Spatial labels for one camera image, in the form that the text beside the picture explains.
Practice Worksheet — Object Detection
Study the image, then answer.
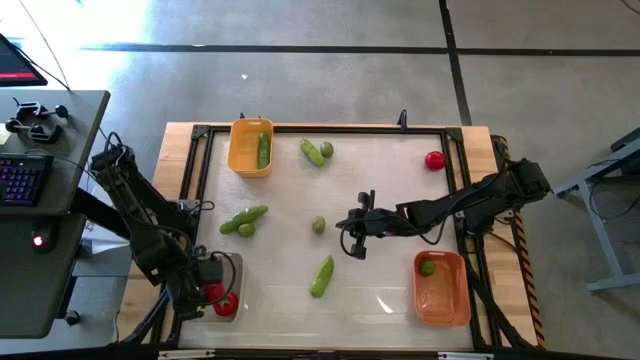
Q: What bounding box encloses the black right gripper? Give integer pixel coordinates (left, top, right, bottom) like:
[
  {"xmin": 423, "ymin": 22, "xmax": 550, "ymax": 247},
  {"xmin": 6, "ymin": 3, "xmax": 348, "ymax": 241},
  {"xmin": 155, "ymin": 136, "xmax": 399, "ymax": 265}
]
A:
[{"xmin": 344, "ymin": 189, "xmax": 401, "ymax": 261}]

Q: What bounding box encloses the red tomato with green leaf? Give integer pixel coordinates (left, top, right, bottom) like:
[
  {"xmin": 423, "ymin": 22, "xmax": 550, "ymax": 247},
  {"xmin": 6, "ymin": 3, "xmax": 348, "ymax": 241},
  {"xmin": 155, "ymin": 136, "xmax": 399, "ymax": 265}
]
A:
[{"xmin": 213, "ymin": 292, "xmax": 240, "ymax": 318}]

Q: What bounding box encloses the orange plastic basket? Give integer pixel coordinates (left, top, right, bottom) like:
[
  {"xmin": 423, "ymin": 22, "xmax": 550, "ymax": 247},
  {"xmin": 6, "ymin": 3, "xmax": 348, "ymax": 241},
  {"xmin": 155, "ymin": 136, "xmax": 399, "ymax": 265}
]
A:
[{"xmin": 412, "ymin": 250, "xmax": 472, "ymax": 328}]

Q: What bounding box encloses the yellow plastic basket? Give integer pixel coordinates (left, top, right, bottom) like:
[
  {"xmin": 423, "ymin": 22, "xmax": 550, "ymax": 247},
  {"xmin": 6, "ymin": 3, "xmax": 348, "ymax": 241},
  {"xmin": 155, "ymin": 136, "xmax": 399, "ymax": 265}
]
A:
[{"xmin": 227, "ymin": 117, "xmax": 275, "ymax": 179}]

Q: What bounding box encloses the black mouse with red light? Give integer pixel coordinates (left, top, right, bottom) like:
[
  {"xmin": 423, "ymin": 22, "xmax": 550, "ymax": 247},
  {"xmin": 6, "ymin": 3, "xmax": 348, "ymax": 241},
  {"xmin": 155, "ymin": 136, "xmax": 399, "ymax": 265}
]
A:
[{"xmin": 30, "ymin": 227, "xmax": 54, "ymax": 254}]

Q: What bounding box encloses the black yellow hazard tape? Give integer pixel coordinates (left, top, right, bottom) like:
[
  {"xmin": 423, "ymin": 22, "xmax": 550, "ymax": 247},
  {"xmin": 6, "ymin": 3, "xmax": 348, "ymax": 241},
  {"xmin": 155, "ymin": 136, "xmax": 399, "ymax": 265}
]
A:
[{"xmin": 512, "ymin": 212, "xmax": 546, "ymax": 346}]

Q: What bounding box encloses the grey desk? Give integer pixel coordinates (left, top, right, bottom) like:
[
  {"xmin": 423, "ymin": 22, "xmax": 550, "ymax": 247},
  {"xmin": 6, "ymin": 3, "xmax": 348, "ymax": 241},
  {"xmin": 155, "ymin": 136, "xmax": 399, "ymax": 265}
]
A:
[{"xmin": 0, "ymin": 89, "xmax": 112, "ymax": 341}]

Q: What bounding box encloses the black keyboard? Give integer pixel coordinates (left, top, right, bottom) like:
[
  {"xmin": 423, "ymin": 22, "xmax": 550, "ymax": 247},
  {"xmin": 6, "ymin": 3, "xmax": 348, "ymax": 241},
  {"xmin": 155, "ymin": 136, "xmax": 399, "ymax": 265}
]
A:
[{"xmin": 0, "ymin": 153, "xmax": 55, "ymax": 208}]

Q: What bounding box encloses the black clamp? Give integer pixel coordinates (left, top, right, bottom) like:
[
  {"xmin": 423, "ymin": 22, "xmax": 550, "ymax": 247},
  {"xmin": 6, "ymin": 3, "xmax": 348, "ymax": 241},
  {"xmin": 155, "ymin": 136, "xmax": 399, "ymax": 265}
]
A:
[
  {"xmin": 12, "ymin": 99, "xmax": 70, "ymax": 124},
  {"xmin": 4, "ymin": 118, "xmax": 64, "ymax": 145}
]

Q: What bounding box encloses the grey metal stand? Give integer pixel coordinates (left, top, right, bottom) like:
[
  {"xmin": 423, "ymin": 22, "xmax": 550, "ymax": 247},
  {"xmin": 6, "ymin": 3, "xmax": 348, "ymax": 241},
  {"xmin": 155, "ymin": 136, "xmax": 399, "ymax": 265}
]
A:
[{"xmin": 552, "ymin": 127, "xmax": 640, "ymax": 294}]

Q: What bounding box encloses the dark computer monitor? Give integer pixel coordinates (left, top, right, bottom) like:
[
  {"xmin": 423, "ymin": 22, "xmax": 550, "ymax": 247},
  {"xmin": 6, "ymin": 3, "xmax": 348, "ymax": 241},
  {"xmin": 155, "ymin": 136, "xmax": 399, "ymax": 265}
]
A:
[{"xmin": 0, "ymin": 33, "xmax": 49, "ymax": 89}]

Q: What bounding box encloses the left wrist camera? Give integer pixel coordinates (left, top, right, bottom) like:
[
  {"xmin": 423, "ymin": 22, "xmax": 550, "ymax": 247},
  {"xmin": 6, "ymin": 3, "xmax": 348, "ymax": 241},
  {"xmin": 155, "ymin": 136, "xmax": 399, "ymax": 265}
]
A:
[{"xmin": 193, "ymin": 245, "xmax": 226, "ymax": 287}]

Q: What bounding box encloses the black table frame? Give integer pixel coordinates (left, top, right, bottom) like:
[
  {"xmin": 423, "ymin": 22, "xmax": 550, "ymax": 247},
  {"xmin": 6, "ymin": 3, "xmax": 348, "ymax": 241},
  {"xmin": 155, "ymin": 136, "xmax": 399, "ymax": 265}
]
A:
[{"xmin": 177, "ymin": 123, "xmax": 536, "ymax": 351}]

